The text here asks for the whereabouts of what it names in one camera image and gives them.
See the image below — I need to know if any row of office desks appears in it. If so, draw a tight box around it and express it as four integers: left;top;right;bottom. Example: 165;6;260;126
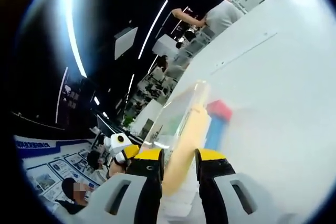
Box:
131;11;218;120

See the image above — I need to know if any wall poster board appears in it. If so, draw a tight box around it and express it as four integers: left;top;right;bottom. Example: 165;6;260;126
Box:
14;134;107;205

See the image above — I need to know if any white partition panel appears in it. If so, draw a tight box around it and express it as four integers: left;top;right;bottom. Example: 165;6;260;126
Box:
152;34;182;55

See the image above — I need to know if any person's head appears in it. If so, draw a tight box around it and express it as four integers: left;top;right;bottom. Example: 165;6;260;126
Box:
61;177;91;201

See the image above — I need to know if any clear plastic storage container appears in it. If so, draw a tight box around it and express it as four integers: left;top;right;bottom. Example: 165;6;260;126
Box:
141;79;238;156

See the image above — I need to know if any white ceiling panel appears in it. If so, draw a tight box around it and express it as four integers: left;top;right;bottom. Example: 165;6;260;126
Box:
113;26;139;60

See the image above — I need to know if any red medicine box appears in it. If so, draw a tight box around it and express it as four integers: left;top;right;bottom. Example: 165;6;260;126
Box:
206;100;234;120

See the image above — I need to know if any white and blue medicine box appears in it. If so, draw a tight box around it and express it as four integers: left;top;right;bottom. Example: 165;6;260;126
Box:
206;115;229;151

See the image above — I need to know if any long curved ceiling light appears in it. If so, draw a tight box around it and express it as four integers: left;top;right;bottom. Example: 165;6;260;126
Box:
62;0;88;78

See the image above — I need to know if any green potted plant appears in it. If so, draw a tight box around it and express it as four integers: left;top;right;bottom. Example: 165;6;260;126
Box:
122;115;135;128

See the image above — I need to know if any person's left hand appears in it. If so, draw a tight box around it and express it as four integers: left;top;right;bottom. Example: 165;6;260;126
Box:
107;159;127;179

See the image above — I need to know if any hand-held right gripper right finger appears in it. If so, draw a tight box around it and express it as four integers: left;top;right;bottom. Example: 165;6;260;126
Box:
194;148;281;224

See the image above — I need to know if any dark wall screen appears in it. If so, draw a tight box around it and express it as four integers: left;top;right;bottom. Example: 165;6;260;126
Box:
55;66;97;132

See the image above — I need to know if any thin ceiling light strip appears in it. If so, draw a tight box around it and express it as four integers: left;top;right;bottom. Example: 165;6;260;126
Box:
137;0;169;60

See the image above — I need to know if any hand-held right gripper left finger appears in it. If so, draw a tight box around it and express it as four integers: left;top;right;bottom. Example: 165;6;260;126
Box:
77;148;166;224

